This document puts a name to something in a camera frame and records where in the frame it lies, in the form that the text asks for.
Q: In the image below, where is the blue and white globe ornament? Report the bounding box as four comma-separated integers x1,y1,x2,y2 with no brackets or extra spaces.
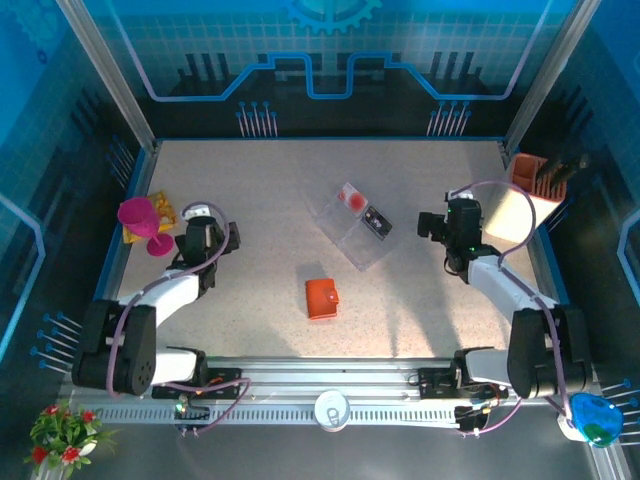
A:
557,392,626,449

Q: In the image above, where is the beige utensil holder orange inside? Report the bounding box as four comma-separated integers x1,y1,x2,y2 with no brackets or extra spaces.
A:
483,153,569,245

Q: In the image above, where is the orange card holder wallet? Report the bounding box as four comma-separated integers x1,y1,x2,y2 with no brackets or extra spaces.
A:
304,277,341,321

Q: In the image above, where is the pink plastic goblet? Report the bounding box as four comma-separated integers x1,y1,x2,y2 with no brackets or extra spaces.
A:
117,196,175,259

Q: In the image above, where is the grey slotted cable duct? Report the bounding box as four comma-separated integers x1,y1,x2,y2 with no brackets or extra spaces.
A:
97,407,461,426

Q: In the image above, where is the artificial plant with red flowers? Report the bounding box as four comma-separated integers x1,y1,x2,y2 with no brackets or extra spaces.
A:
23,402,119,480

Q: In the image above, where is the clear acrylic card stand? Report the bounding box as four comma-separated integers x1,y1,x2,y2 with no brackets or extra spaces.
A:
313,180,395,273

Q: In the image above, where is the black credit card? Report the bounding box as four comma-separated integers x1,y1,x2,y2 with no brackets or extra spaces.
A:
361,205,395,242

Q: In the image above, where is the black utensil handle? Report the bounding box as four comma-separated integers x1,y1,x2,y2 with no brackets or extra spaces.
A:
537,157,566,189
554,152,591,184

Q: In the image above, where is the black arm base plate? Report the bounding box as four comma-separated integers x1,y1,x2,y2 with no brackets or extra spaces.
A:
417,367,461,401
151,366,245,401

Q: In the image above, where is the white card with red circle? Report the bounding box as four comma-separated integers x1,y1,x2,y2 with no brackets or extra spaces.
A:
337,182,370,214

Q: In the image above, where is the white tin can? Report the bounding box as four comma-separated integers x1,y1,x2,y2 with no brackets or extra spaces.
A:
313,389,351,432

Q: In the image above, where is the yellow snack packet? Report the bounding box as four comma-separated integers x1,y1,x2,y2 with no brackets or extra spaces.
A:
122,189,180,245

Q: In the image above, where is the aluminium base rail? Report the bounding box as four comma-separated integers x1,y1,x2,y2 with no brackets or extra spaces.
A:
59,355,601,426

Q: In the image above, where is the aluminium frame post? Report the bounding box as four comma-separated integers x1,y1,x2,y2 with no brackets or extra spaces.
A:
502,0,589,154
54,0,160,154

